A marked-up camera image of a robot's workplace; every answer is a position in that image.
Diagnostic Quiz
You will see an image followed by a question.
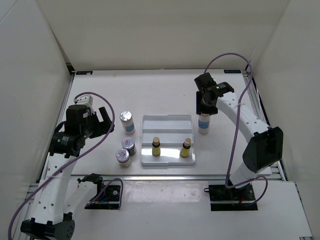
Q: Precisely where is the silver-lid shaker bottle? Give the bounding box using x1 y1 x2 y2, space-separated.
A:
198 114 210 135
119 110 136 135

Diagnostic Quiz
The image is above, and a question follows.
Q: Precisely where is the yellow cork-top bottle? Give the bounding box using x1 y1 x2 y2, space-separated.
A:
180 138 192 158
152 136 161 156

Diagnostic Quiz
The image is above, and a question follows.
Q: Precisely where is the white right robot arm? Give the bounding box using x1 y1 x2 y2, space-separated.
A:
194 72 284 200

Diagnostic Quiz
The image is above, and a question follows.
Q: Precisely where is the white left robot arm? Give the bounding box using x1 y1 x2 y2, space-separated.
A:
20 103 114 240

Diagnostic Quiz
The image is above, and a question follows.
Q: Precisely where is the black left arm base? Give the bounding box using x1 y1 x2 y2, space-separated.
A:
84 178 124 210

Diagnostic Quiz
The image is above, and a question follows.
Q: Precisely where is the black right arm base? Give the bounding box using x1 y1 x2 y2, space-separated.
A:
203 183 258 212

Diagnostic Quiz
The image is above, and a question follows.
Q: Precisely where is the rear white-lid spice jar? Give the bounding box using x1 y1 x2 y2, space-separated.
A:
121 137 137 156

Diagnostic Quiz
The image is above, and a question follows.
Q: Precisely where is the white-lid spice jar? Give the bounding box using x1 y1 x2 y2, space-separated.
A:
121 137 137 156
115 148 132 168

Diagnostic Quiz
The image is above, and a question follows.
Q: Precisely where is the front white-lid spice jar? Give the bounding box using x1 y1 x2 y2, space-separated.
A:
115 148 132 168

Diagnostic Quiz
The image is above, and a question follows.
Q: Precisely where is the white divided plastic tray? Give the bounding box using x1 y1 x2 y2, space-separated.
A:
140 115 196 168

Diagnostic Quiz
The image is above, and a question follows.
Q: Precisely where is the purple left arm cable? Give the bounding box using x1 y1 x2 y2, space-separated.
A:
7 91 124 240

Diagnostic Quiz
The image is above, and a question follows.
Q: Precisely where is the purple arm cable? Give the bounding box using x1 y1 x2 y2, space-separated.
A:
202 52 270 208
7 91 124 240

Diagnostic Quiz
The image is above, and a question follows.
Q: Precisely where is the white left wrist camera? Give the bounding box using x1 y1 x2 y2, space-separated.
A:
73 94 94 112

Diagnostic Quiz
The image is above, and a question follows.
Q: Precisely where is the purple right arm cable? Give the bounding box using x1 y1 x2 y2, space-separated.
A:
202 52 270 208

